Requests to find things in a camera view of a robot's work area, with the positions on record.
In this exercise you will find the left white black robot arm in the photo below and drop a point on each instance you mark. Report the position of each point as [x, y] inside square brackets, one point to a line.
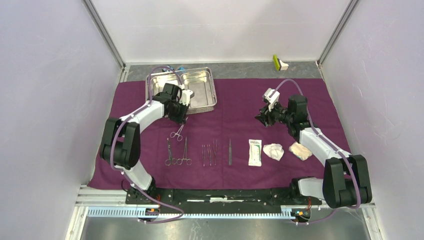
[121, 141]

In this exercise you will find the steel scalpel handle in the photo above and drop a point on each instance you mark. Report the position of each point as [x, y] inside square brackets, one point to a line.
[229, 152]
[215, 146]

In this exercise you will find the white sterile packet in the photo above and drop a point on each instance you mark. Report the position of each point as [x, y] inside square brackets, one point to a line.
[255, 150]

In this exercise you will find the steel surgical scissors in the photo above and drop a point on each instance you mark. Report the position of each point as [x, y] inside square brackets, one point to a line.
[171, 160]

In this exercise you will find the metal instrument tray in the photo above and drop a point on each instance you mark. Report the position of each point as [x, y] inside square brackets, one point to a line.
[199, 80]

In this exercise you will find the white gauze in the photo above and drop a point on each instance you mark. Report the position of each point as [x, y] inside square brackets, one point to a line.
[274, 151]

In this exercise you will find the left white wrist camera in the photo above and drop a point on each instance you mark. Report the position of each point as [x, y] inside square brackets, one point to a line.
[186, 95]

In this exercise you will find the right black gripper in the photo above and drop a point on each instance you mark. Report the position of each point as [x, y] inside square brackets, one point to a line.
[265, 113]

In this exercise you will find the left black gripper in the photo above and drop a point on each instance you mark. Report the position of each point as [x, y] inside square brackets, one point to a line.
[182, 119]

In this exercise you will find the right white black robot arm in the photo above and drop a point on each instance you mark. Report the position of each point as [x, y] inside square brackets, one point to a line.
[346, 181]

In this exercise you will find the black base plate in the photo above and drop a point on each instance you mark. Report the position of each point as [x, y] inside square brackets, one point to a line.
[229, 200]

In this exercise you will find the purple cloth wrap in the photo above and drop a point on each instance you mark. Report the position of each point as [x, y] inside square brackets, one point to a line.
[233, 117]

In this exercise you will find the aluminium frame rail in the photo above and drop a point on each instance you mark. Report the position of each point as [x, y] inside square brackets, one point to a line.
[93, 202]

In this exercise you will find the yellow green white object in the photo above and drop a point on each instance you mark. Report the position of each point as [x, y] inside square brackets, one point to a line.
[279, 64]

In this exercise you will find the beige gauze roll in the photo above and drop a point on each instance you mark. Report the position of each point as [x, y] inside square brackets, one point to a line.
[300, 151]

